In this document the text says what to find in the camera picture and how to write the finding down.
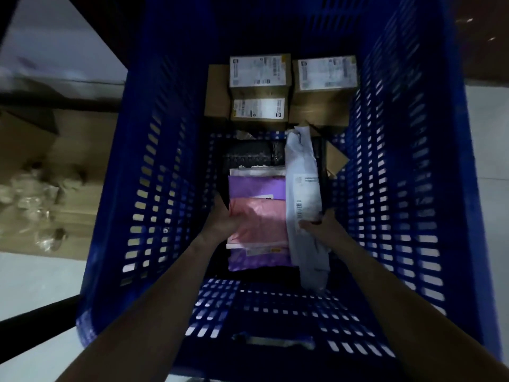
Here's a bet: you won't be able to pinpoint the person's right hand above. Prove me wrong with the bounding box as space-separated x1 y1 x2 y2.
298 208 352 255

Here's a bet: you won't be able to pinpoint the person's left hand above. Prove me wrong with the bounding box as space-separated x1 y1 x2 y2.
198 192 244 249

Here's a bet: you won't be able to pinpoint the white mailer parcel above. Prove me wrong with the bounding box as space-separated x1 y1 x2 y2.
285 126 331 292

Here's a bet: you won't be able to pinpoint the pink mailer parcel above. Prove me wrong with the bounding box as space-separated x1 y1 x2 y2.
227 197 289 249

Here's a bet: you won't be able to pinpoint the person's right forearm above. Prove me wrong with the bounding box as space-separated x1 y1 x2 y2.
333 237 509 382

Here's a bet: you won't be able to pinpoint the person's left forearm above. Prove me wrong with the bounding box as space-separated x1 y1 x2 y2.
56 235 223 382

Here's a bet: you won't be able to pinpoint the purple mailer parcel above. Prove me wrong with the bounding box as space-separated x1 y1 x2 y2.
227 175 291 272

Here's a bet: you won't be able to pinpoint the white flat parcel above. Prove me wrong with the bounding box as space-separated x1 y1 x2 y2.
229 165 288 179

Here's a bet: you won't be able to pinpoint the black bubble mailer parcel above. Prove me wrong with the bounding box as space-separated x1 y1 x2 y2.
221 140 288 170

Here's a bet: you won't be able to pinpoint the small labelled cardboard box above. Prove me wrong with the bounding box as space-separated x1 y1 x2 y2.
231 97 288 124

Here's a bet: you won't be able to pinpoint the blue plastic crate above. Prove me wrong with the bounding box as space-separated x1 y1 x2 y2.
76 0 502 382

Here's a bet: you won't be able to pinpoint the plain cardboard box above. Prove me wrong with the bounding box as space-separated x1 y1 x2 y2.
204 64 232 120

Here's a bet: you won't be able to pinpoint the wide labelled cardboard box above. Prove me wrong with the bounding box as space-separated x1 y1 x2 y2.
289 55 361 128

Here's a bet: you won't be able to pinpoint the large labelled cardboard box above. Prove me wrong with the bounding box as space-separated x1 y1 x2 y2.
229 54 292 101

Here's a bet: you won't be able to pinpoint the brown cardboard carton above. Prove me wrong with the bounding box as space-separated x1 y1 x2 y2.
0 108 120 261

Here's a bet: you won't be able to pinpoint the clear plastic wrapped items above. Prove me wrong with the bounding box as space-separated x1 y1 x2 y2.
0 162 86 252

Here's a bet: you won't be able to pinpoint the black metal shelf frame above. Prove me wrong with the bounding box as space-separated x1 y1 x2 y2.
0 294 82 365

